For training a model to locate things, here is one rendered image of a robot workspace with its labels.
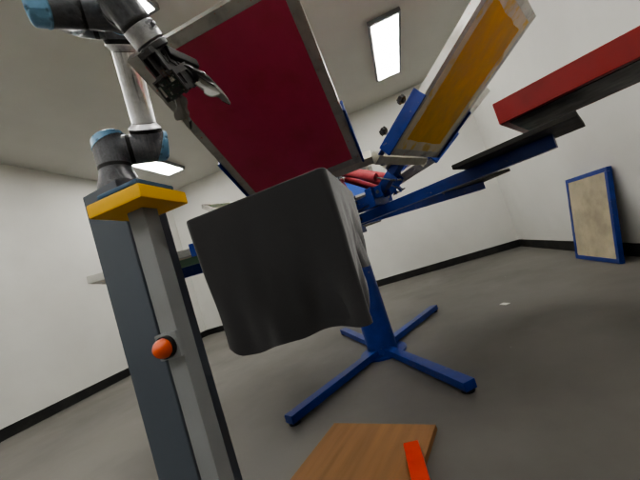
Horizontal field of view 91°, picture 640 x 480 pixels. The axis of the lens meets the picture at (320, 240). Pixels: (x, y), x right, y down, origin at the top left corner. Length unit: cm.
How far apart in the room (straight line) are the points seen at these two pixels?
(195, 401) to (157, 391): 59
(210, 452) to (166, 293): 31
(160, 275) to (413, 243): 496
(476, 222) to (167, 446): 502
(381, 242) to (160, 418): 460
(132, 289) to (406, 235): 466
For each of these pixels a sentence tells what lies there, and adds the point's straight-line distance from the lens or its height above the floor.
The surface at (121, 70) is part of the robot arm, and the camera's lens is 143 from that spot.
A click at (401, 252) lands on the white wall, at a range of 544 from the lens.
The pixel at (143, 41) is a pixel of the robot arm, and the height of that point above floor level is 132.
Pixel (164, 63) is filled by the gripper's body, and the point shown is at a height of 128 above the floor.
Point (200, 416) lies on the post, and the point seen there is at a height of 51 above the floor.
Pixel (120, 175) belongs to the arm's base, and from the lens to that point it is 137.
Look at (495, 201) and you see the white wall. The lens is 564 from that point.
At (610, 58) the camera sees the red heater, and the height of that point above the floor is 105.
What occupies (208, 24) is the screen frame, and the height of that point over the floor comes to 151.
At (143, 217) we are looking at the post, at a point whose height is 90.
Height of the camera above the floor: 72
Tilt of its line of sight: 4 degrees up
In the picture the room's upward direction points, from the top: 18 degrees counter-clockwise
